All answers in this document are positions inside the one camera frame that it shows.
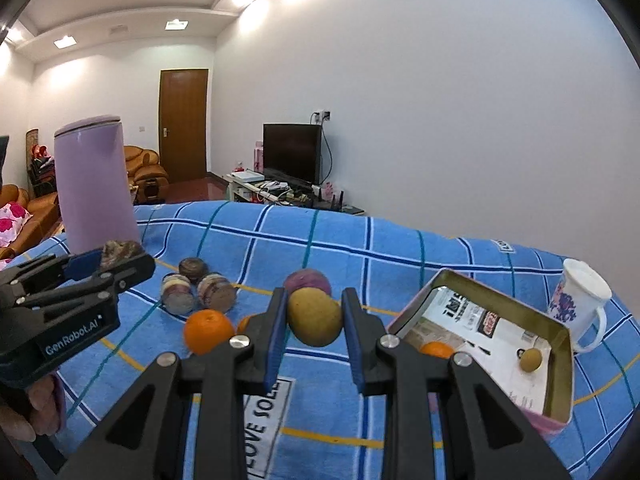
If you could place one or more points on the brown wooden door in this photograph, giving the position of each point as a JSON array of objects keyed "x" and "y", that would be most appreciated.
[{"x": 184, "y": 125}]

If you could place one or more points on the black router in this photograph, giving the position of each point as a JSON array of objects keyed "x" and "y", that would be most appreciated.
[{"x": 337, "y": 201}]

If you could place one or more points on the brown leather armchair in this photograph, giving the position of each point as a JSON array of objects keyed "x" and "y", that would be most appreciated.
[{"x": 142, "y": 165}]

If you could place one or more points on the lilac cylindrical container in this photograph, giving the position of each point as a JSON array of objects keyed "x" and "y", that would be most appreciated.
[{"x": 95, "y": 185}]

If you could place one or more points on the pink floral cushion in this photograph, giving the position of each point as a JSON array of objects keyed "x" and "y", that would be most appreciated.
[{"x": 12, "y": 217}]

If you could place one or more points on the black television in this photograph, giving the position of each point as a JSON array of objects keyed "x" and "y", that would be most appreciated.
[{"x": 292, "y": 152}]

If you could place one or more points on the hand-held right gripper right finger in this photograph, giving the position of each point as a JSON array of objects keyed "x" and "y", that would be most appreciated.
[{"x": 352, "y": 345}]

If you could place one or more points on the yellow-green round fruit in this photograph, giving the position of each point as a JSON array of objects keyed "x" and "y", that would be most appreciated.
[
  {"x": 530, "y": 359},
  {"x": 315, "y": 317}
]

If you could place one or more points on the square ceiling light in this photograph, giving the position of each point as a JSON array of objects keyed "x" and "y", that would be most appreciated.
[
  {"x": 177, "y": 24},
  {"x": 63, "y": 41}
]

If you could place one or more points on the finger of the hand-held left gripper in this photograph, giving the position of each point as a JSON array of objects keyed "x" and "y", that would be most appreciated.
[
  {"x": 131, "y": 271},
  {"x": 85, "y": 266}
]

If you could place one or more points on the printed paper liner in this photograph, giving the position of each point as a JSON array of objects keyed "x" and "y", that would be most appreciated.
[{"x": 500, "y": 340}]

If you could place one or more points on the wall socket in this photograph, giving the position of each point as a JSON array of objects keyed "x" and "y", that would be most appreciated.
[{"x": 322, "y": 116}]

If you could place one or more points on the white floral mug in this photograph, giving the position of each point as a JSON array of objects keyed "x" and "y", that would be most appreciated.
[{"x": 575, "y": 285}]

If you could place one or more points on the white set-top box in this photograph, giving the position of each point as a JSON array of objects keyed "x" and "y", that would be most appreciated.
[{"x": 245, "y": 176}]

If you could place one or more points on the brown leather sofa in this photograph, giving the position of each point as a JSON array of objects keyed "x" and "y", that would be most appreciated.
[{"x": 37, "y": 210}]

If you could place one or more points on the white television stand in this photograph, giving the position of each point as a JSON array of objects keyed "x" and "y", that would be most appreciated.
[{"x": 240, "y": 191}]

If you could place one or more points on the purple round fruit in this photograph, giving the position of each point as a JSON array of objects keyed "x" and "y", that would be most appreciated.
[{"x": 307, "y": 280}]

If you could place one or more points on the pink tin box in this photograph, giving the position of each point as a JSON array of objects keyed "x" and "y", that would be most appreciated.
[{"x": 560, "y": 375}]

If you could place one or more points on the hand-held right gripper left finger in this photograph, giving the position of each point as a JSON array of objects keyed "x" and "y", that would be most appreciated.
[{"x": 278, "y": 345}]

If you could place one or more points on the orange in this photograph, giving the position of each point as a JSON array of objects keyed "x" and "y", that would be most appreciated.
[
  {"x": 209, "y": 332},
  {"x": 245, "y": 324},
  {"x": 436, "y": 350}
]

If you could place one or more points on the blue plaid blanket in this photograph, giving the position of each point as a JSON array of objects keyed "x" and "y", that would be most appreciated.
[{"x": 350, "y": 240}]

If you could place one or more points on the person's left hand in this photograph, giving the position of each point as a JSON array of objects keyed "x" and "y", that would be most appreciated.
[{"x": 47, "y": 405}]

